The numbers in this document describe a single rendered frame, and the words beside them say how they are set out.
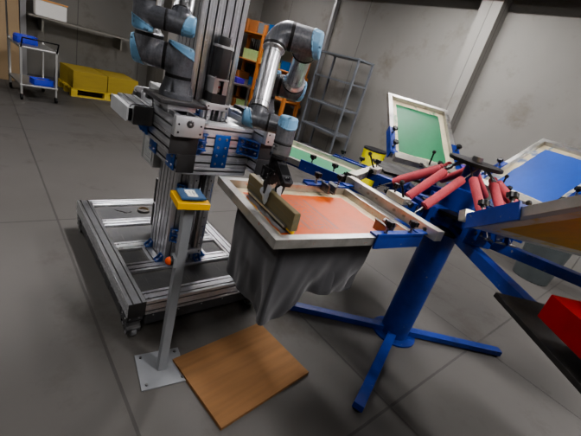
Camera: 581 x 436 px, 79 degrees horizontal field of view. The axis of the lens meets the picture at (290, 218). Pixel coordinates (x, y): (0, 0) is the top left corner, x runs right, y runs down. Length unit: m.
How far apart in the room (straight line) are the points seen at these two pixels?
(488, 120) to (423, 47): 1.75
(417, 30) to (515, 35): 1.59
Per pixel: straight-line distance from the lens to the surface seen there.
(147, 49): 1.76
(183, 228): 1.51
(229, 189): 1.54
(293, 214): 1.29
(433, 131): 3.37
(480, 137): 6.19
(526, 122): 6.03
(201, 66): 1.99
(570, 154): 3.54
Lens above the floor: 1.52
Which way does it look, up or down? 22 degrees down
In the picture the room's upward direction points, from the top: 17 degrees clockwise
